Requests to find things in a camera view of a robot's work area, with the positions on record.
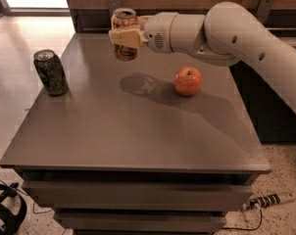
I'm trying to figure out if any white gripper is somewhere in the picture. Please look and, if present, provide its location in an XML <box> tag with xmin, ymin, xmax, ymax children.
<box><xmin>109</xmin><ymin>12</ymin><xmax>177</xmax><ymax>54</ymax></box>

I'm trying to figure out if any orange soda can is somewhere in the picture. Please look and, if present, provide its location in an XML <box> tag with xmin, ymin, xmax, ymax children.
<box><xmin>111</xmin><ymin>8</ymin><xmax>138</xmax><ymax>62</ymax></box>

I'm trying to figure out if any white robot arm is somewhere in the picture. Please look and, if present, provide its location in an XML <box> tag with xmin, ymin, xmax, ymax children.
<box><xmin>109</xmin><ymin>2</ymin><xmax>296</xmax><ymax>114</ymax></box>

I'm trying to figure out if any green soda can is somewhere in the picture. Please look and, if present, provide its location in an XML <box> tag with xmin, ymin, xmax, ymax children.
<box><xmin>33</xmin><ymin>49</ymin><xmax>69</xmax><ymax>96</ymax></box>

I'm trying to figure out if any red apple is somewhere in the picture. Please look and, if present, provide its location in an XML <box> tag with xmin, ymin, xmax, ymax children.
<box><xmin>173</xmin><ymin>67</ymin><xmax>203</xmax><ymax>97</ymax></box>

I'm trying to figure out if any gray drawer cabinet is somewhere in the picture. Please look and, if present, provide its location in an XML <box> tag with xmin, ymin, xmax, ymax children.
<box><xmin>0</xmin><ymin>34</ymin><xmax>270</xmax><ymax>235</ymax></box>

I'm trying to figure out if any white power strip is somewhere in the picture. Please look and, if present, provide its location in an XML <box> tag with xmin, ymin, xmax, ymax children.
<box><xmin>241</xmin><ymin>192</ymin><xmax>296</xmax><ymax>212</ymax></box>

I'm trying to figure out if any left metal wall bracket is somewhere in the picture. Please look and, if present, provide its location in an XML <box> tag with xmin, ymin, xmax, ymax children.
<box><xmin>108</xmin><ymin>0</ymin><xmax>122</xmax><ymax>16</ymax></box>

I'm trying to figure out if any metal wall bracket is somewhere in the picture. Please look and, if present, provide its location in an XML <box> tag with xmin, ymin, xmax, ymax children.
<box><xmin>108</xmin><ymin>0</ymin><xmax>122</xmax><ymax>16</ymax></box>
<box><xmin>255</xmin><ymin>0</ymin><xmax>274</xmax><ymax>24</ymax></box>

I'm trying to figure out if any right metal wall bracket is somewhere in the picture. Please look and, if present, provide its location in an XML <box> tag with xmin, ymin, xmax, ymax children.
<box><xmin>255</xmin><ymin>0</ymin><xmax>274</xmax><ymax>24</ymax></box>

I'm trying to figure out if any thin black floor cable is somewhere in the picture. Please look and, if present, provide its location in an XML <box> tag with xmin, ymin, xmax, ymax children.
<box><xmin>0</xmin><ymin>173</ymin><xmax>54</xmax><ymax>215</ymax></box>

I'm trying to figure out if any black power cable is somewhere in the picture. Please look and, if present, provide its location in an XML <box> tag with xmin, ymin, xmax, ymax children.
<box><xmin>221</xmin><ymin>206</ymin><xmax>264</xmax><ymax>232</ymax></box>

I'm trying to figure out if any black strap object on floor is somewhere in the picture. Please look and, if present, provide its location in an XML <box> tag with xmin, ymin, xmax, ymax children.
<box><xmin>0</xmin><ymin>183</ymin><xmax>27</xmax><ymax>235</ymax></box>

